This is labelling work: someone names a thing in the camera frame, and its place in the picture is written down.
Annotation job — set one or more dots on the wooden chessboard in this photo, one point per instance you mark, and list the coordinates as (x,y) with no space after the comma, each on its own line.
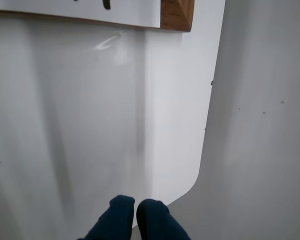
(176,15)

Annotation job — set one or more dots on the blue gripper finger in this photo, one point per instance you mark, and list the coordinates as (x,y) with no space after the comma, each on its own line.
(155,220)
(115,220)

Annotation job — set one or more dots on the white paper strip with letters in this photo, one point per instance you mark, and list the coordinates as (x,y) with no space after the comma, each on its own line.
(90,10)

